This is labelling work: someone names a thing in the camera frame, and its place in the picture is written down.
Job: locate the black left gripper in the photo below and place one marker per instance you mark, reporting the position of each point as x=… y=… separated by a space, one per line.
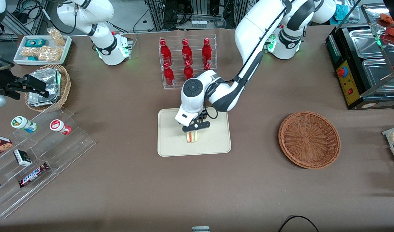
x=202 y=115

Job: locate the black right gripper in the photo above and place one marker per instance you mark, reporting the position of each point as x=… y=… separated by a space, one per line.
x=4 y=79

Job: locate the triangular sandwich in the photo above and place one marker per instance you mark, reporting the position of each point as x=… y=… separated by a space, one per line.
x=192 y=138

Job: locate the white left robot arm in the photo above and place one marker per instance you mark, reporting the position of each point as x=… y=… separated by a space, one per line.
x=248 y=29

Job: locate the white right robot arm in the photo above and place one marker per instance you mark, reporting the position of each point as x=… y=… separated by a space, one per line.
x=87 y=13

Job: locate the light wicker basket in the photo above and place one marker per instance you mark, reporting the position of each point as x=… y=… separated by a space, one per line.
x=65 y=85

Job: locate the beige rectangular tray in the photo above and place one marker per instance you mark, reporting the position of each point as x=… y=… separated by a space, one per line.
x=171 y=141

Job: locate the white rectangular snack tray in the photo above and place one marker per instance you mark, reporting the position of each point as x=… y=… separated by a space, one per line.
x=19 y=54

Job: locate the round brown wicker basket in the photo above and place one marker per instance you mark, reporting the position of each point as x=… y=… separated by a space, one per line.
x=308 y=140

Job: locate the clear tray of pastries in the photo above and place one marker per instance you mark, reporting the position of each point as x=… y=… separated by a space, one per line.
x=388 y=132

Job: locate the silver foil packages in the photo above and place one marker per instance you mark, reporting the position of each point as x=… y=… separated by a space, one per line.
x=50 y=83

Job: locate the green lid yogurt cup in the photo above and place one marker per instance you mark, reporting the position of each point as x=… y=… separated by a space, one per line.
x=23 y=123

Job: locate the small teal snack box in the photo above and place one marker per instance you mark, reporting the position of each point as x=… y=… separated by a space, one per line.
x=33 y=58

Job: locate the red lid yogurt cup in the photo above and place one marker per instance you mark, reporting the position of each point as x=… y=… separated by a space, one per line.
x=59 y=126

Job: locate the clear bag of puffed snacks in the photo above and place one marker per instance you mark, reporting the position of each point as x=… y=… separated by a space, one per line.
x=57 y=37
x=29 y=52
x=51 y=53

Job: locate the clear acrylic bottle rack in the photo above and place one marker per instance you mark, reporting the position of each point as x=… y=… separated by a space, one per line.
x=177 y=87

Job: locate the large teal snack box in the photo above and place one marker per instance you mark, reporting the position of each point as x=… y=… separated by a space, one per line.
x=35 y=43

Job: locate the red soda bottle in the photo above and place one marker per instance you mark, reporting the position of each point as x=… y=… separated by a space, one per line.
x=165 y=51
x=188 y=71
x=206 y=51
x=186 y=51
x=207 y=66
x=168 y=75

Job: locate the clear acrylic stepped display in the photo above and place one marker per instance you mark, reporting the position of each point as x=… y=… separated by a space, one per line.
x=64 y=151

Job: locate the small black white carton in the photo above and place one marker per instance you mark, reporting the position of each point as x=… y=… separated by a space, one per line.
x=22 y=157

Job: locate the snickers chocolate bar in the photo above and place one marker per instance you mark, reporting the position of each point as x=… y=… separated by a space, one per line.
x=33 y=174

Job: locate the grey device edge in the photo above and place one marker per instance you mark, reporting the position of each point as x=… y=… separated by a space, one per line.
x=200 y=229

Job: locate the row of white vials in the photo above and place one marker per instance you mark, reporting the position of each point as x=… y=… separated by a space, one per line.
x=198 y=23

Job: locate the black food warmer cabinet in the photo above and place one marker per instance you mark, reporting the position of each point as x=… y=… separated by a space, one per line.
x=351 y=83

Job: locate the teal plastic bag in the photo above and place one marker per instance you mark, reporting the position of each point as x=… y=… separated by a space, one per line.
x=343 y=13

